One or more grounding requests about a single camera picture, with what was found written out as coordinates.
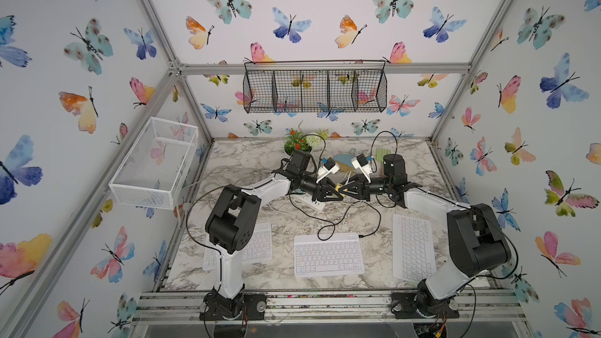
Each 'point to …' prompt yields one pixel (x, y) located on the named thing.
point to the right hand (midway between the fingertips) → (342, 187)
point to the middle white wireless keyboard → (340, 255)
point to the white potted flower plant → (297, 140)
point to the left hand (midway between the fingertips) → (343, 195)
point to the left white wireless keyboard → (259, 250)
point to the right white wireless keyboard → (413, 252)
